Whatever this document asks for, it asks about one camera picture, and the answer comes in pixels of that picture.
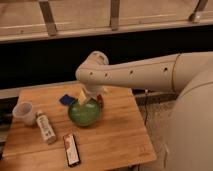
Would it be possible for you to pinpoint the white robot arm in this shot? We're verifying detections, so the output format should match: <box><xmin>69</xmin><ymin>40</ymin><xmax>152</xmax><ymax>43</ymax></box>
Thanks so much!
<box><xmin>76</xmin><ymin>51</ymin><xmax>213</xmax><ymax>171</ymax></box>

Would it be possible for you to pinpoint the green ceramic bowl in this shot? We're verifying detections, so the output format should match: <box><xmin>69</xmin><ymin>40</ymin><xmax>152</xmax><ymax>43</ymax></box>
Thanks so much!
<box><xmin>68</xmin><ymin>99</ymin><xmax>101</xmax><ymax>127</ymax></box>

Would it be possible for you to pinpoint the red small object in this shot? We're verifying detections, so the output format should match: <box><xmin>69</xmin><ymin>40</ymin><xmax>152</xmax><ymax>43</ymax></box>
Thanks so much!
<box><xmin>97</xmin><ymin>95</ymin><xmax>104</xmax><ymax>108</ymax></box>

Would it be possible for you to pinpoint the blue flat object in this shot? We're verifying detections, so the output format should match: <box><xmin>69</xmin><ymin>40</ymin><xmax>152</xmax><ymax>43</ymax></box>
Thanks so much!
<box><xmin>59</xmin><ymin>94</ymin><xmax>75</xmax><ymax>106</ymax></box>

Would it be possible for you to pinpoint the wooden table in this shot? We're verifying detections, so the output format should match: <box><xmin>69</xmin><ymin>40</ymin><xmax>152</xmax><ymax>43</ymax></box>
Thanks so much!
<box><xmin>0</xmin><ymin>84</ymin><xmax>156</xmax><ymax>171</ymax></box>

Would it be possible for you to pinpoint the white plastic bottle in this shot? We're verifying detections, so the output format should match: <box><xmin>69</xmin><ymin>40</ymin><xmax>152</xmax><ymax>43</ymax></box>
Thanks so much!
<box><xmin>36</xmin><ymin>110</ymin><xmax>57</xmax><ymax>144</ymax></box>

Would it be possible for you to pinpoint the metal window frame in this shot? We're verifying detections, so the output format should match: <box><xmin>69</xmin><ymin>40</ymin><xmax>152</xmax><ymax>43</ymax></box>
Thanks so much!
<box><xmin>0</xmin><ymin>0</ymin><xmax>213</xmax><ymax>43</ymax></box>

